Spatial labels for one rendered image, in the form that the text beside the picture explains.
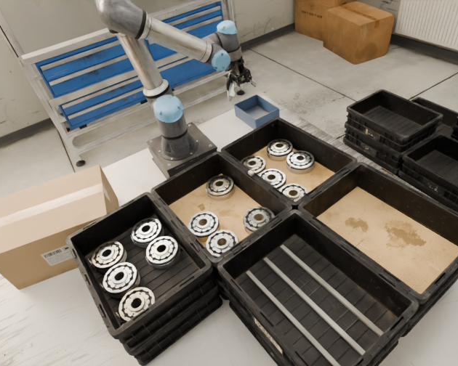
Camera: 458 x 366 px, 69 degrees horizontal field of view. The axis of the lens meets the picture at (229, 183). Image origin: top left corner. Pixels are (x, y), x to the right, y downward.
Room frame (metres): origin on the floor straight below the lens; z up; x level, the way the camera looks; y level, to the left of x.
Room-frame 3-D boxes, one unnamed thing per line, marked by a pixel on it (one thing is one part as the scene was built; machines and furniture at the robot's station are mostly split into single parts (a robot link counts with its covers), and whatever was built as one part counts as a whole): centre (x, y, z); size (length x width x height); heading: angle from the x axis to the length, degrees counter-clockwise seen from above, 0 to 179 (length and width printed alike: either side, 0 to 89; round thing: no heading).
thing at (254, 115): (1.52, -0.21, 0.74); 0.20 x 0.15 x 0.07; 24
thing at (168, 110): (1.25, 0.19, 0.97); 0.13 x 0.12 x 0.14; 14
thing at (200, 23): (2.90, 0.11, 0.60); 0.72 x 0.03 x 0.56; 114
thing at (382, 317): (0.41, -0.15, 0.87); 0.40 x 0.30 x 0.11; 29
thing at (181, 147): (1.25, 0.19, 0.85); 0.15 x 0.15 x 0.10
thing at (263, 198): (0.76, 0.05, 0.87); 0.40 x 0.30 x 0.11; 29
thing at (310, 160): (0.94, -0.28, 0.86); 0.10 x 0.10 x 0.01
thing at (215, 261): (0.76, 0.05, 0.92); 0.40 x 0.30 x 0.02; 29
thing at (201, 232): (0.72, 0.11, 0.86); 0.10 x 0.10 x 0.01
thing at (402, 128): (1.49, -0.96, 0.37); 0.40 x 0.30 x 0.45; 24
